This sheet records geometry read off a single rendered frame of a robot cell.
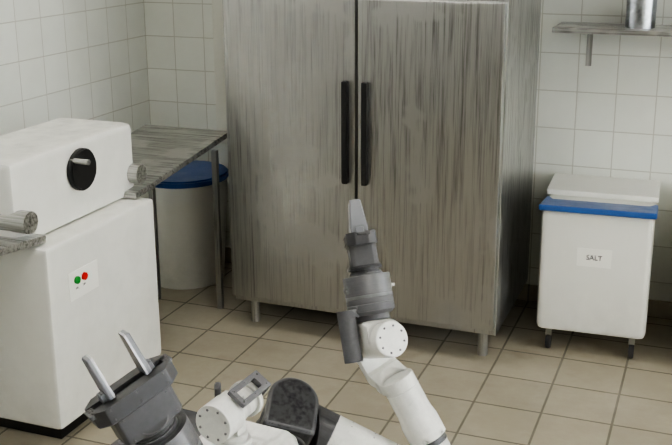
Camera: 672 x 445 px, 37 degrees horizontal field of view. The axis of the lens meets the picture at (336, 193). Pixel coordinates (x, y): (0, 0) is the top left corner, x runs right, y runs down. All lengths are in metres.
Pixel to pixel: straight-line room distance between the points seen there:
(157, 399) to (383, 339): 0.60
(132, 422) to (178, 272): 4.62
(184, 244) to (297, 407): 4.01
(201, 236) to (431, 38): 1.98
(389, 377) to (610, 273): 3.15
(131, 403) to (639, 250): 3.84
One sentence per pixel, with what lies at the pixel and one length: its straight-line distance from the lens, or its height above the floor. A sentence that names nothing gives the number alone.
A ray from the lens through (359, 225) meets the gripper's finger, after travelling 1.84.
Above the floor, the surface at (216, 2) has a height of 1.62.
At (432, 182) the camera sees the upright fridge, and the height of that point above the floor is 0.89.
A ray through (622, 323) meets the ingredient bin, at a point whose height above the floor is 0.20.
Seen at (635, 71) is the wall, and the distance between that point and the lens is 5.40.
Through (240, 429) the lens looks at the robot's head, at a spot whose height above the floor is 1.29.
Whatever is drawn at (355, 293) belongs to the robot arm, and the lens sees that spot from 1.83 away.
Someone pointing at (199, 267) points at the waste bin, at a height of 0.13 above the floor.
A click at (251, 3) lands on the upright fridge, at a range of 4.92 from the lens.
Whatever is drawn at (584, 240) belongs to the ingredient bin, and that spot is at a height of 0.60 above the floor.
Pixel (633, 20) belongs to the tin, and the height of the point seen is 1.60.
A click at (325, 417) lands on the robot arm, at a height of 1.21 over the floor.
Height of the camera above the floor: 2.10
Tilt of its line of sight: 15 degrees down
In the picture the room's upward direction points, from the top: straight up
